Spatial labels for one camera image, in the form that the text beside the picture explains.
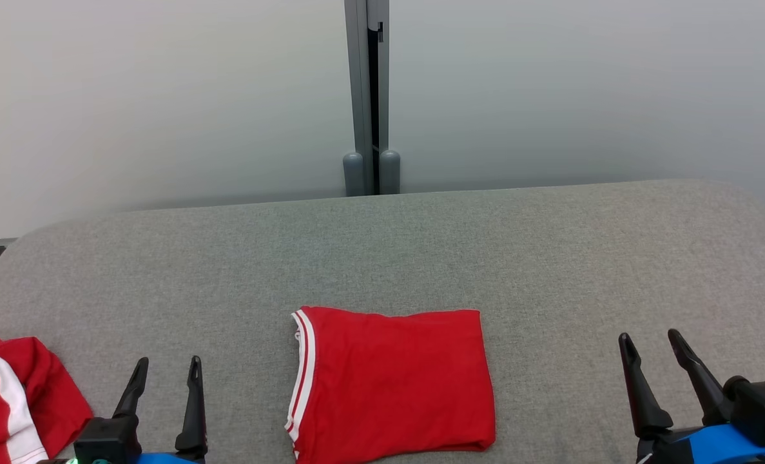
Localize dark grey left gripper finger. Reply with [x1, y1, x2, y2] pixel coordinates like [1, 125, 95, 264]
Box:
[175, 355, 208, 454]
[113, 357, 150, 420]

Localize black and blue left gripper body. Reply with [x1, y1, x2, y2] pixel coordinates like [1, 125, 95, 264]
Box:
[137, 450, 208, 464]

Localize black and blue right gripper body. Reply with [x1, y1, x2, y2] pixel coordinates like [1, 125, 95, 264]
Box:
[635, 422, 765, 464]

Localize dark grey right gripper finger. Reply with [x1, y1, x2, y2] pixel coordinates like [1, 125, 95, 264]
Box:
[668, 329, 734, 426]
[618, 333, 674, 439]

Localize red shorts with white stripe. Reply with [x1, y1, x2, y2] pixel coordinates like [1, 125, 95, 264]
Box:
[0, 336, 94, 464]

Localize red shirt with white trim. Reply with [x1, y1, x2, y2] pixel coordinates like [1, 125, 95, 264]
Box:
[284, 306, 496, 464]

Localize grey rounded post bumper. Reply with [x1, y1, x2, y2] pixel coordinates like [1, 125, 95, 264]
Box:
[380, 150, 401, 195]
[342, 151, 365, 197]

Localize grey partition post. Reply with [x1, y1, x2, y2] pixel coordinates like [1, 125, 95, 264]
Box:
[344, 0, 391, 196]

